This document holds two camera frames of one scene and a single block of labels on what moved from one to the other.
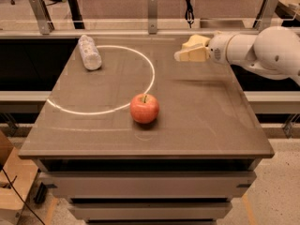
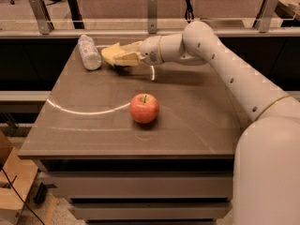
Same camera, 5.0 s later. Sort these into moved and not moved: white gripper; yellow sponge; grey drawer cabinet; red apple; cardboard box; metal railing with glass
Moved: white gripper; yellow sponge
Not moved: metal railing with glass; red apple; cardboard box; grey drawer cabinet
